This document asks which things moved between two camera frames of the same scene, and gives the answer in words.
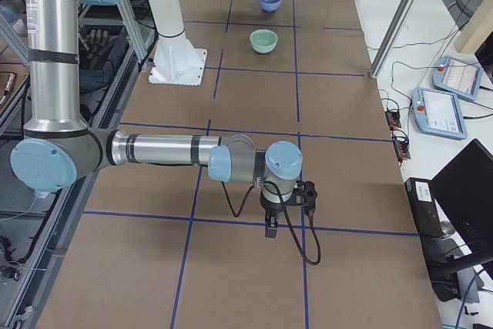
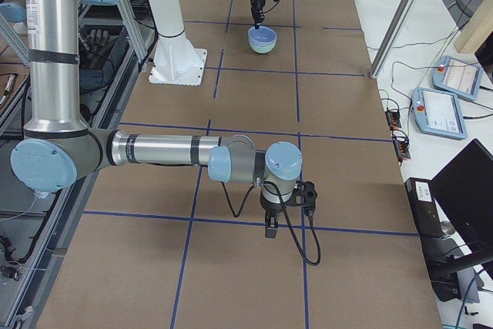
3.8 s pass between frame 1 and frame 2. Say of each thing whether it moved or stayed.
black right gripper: stayed
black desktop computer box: stayed
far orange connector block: stayed
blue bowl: moved
